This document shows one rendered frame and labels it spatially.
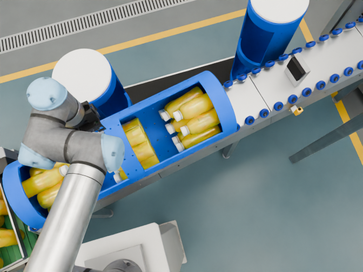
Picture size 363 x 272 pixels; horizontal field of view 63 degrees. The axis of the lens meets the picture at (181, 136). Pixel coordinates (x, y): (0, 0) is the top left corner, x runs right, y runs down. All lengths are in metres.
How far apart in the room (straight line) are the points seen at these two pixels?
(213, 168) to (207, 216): 0.36
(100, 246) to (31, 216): 0.27
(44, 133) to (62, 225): 0.21
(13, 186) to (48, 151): 0.56
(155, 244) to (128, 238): 0.10
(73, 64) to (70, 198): 1.00
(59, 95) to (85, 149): 0.13
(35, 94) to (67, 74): 0.81
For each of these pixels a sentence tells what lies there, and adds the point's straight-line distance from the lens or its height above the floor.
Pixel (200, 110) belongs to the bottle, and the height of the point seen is 1.16.
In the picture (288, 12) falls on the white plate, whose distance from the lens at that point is 1.61.
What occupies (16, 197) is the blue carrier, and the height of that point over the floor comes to 1.23.
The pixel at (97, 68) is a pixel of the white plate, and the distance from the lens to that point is 1.47.
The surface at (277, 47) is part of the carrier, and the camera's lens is 1.75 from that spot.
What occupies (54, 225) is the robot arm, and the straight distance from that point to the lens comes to 0.59.
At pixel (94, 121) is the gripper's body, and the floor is 1.48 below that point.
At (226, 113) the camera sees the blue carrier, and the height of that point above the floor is 1.20.
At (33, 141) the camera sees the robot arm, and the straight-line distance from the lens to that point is 0.70.
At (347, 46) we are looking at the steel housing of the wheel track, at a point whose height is 0.93.
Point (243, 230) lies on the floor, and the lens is 2.30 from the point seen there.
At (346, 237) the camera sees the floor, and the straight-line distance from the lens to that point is 2.51.
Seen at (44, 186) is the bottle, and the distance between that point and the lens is 1.25.
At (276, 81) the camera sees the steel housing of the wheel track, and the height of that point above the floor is 0.93.
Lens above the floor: 2.27
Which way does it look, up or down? 75 degrees down
